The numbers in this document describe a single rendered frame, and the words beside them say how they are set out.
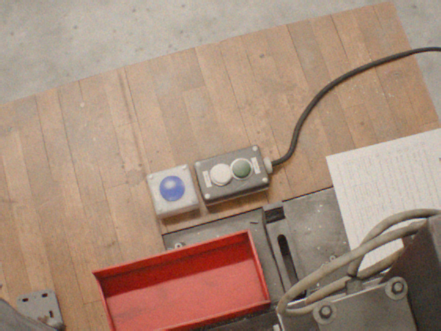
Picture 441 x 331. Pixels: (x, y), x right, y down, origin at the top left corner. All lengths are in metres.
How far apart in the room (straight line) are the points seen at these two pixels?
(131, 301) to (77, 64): 1.25
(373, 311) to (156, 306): 0.66
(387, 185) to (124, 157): 0.43
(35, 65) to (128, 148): 1.14
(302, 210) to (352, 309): 0.66
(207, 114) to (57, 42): 1.17
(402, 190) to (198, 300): 0.38
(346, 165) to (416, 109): 0.16
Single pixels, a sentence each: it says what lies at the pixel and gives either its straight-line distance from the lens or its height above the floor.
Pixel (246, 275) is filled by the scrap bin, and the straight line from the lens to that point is 1.44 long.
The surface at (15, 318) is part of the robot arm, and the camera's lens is 1.03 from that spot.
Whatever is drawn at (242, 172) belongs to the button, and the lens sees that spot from 1.44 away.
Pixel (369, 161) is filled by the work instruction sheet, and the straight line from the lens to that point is 1.50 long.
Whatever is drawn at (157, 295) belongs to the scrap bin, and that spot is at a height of 0.91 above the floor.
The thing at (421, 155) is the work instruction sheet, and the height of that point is 0.90.
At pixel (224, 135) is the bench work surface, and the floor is 0.90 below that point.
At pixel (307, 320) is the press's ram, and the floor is 1.14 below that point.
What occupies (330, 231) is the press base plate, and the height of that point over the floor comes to 0.90.
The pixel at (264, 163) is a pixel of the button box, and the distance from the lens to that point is 1.46.
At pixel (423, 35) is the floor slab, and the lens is 2.63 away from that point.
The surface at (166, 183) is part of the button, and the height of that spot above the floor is 0.94.
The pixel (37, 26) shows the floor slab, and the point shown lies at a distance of 2.66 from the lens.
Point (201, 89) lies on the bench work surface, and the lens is 1.53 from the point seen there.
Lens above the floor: 2.32
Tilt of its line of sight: 72 degrees down
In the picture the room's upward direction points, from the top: 6 degrees counter-clockwise
